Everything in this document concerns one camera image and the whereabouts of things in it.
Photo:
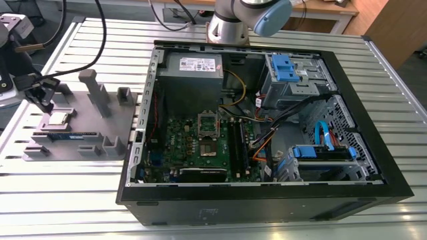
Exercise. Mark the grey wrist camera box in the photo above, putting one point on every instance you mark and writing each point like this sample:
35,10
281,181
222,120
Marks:
18,26

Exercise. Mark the silver disk bay cage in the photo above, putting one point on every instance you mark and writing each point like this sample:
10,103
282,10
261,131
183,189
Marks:
327,162

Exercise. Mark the green motherboard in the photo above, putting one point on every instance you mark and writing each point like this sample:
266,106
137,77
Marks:
181,140

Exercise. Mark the black PC case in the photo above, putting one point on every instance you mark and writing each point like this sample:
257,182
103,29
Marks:
267,207

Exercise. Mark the RAM stick blue label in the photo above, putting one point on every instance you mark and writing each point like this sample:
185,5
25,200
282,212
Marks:
71,137

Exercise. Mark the silver drive cage blue latch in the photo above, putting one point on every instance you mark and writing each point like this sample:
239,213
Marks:
301,92

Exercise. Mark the wooden cabinet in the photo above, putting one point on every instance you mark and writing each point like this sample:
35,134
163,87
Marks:
401,30

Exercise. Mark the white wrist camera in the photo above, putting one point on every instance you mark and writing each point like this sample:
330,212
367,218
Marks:
9,95

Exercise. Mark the grey parts rack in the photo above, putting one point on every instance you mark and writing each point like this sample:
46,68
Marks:
83,117

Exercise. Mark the CPU socket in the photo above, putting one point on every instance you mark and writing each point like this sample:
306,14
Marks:
210,148

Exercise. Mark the wooden desk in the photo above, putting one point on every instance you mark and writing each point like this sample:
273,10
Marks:
334,11

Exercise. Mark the black graphics card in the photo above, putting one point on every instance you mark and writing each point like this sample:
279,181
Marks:
203,175

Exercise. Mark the silver CPU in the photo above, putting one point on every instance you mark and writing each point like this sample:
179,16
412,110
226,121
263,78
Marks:
59,118

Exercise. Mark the blue plastic drive latch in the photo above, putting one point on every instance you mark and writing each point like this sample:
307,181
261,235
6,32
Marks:
283,67

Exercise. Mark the silver power supply unit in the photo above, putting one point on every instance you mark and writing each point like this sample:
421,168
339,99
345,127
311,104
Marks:
201,63

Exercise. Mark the blue disk carrier with disk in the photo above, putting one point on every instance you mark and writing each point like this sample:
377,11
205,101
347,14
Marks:
303,152

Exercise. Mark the black RAM slot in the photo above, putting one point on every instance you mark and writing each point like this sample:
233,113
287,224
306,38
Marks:
234,147
243,146
247,146
238,147

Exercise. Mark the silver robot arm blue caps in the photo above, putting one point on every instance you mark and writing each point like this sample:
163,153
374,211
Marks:
230,27

